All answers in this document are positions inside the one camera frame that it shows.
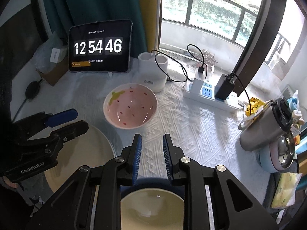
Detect black charger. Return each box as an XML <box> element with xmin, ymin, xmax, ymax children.
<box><xmin>214</xmin><ymin>73</ymin><xmax>235</xmax><ymax>100</ymax></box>

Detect person's left hand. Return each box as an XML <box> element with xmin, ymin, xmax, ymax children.
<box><xmin>0</xmin><ymin>176</ymin><xmax>20</xmax><ymax>190</ymax></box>

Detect white charger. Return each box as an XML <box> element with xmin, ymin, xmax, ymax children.
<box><xmin>191</xmin><ymin>67</ymin><xmax>207</xmax><ymax>94</ymax></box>

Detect dark window frame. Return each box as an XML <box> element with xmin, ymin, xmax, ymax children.
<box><xmin>231</xmin><ymin>0</ymin><xmax>287</xmax><ymax>99</ymax></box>

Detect teal curtain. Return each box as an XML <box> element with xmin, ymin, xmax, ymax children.
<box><xmin>41</xmin><ymin>0</ymin><xmax>148</xmax><ymax>53</ymax></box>

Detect cream bowl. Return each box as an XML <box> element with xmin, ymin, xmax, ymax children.
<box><xmin>120</xmin><ymin>189</ymin><xmax>185</xmax><ymax>230</ymax></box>

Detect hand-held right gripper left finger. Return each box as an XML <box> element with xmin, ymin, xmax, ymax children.
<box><xmin>25</xmin><ymin>134</ymin><xmax>143</xmax><ymax>230</ymax></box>

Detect tablet showing clock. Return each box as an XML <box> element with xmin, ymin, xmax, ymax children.
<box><xmin>68</xmin><ymin>20</ymin><xmax>133</xmax><ymax>73</ymax></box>

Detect steel thermos bottle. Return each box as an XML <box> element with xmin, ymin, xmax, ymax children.
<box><xmin>238</xmin><ymin>98</ymin><xmax>293</xmax><ymax>152</ymax></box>

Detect yellow curtain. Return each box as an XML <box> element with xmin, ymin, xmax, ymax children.
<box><xmin>135</xmin><ymin>0</ymin><xmax>163</xmax><ymax>53</ymax></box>

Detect black charging cable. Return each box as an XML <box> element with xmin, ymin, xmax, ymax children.
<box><xmin>151</xmin><ymin>44</ymin><xmax>207</xmax><ymax>83</ymax></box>
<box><xmin>229</xmin><ymin>72</ymin><xmax>253</xmax><ymax>117</ymax></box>

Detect black pouch cord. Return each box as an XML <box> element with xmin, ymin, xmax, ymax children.
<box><xmin>11</xmin><ymin>96</ymin><xmax>30</xmax><ymax>122</ymax></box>

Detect cardboard box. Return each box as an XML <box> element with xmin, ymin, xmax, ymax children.
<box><xmin>36</xmin><ymin>61</ymin><xmax>69</xmax><ymax>87</ymax></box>

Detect white power strip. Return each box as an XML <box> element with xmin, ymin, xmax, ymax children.
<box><xmin>183</xmin><ymin>80</ymin><xmax>240</xmax><ymax>112</ymax></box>

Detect steel bowl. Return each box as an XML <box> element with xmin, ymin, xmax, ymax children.
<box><xmin>275</xmin><ymin>134</ymin><xmax>296</xmax><ymax>169</ymax></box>

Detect yellow tissue pack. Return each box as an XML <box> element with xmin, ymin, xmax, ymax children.
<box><xmin>271</xmin><ymin>172</ymin><xmax>303</xmax><ymax>209</ymax></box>

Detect potted plant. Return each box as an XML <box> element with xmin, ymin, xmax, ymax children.
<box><xmin>197</xmin><ymin>49</ymin><xmax>219</xmax><ymax>70</ymax></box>

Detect yellow packet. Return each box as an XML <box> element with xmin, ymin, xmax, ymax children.
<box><xmin>243</xmin><ymin>97</ymin><xmax>265</xmax><ymax>117</ymax></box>

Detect small white box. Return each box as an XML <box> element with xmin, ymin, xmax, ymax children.
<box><xmin>50</xmin><ymin>47</ymin><xmax>63</xmax><ymax>64</ymax></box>

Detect white textured tablecloth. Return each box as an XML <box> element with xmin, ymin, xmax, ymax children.
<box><xmin>10</xmin><ymin>60</ymin><xmax>271</xmax><ymax>221</ymax></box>

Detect black round pouch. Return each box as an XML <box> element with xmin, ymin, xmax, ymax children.
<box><xmin>25</xmin><ymin>81</ymin><xmax>40</xmax><ymax>100</ymax></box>

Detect light blue cup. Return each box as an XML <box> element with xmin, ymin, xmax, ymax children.
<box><xmin>255</xmin><ymin>146</ymin><xmax>283</xmax><ymax>173</ymax></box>

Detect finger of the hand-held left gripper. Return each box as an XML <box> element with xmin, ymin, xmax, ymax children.
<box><xmin>14</xmin><ymin>120</ymin><xmax>89</xmax><ymax>159</ymax></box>
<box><xmin>13</xmin><ymin>108</ymin><xmax>78</xmax><ymax>131</ymax></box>

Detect pink strawberry bowl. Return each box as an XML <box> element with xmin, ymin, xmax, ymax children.
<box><xmin>103</xmin><ymin>83</ymin><xmax>158</xmax><ymax>130</ymax></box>

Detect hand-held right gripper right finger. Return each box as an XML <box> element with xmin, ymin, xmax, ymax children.
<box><xmin>163</xmin><ymin>134</ymin><xmax>280</xmax><ymax>230</ymax></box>

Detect white lamp base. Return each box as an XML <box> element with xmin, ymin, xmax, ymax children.
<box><xmin>133</xmin><ymin>52</ymin><xmax>168</xmax><ymax>93</ymax></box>

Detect beige ribbed plate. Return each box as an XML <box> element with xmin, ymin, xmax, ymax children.
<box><xmin>44</xmin><ymin>125</ymin><xmax>116</xmax><ymax>194</ymax></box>

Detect balcony railing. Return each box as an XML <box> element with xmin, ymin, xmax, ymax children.
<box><xmin>163</xmin><ymin>0</ymin><xmax>259</xmax><ymax>48</ymax></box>

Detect clear plastic bags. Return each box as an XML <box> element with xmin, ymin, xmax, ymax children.
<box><xmin>34</xmin><ymin>31</ymin><xmax>69</xmax><ymax>71</ymax></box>

